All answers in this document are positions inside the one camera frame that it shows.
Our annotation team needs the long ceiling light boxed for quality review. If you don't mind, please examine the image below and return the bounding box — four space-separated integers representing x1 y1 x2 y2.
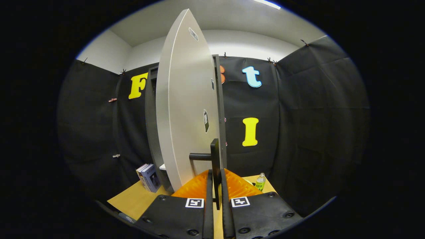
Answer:
255 0 281 10

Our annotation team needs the dark grey shoe cabinet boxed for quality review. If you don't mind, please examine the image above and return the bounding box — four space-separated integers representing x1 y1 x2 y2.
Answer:
145 55 228 194

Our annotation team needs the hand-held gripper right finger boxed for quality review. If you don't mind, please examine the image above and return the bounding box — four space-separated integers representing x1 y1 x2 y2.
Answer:
221 169 303 239

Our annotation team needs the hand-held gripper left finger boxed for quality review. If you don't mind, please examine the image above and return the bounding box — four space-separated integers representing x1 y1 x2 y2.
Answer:
134 169 214 239

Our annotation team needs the blue-covered book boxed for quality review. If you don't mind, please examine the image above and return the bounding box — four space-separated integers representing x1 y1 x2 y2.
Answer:
141 164 162 193

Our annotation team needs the green drink bottle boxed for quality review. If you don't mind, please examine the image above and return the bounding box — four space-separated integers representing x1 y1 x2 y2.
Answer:
255 173 266 192

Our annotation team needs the black backdrop cloth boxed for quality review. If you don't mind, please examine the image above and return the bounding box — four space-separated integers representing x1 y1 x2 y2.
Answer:
56 35 371 216

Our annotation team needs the beige shoe cabinet door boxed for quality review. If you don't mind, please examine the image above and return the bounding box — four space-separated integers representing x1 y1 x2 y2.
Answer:
155 8 222 210

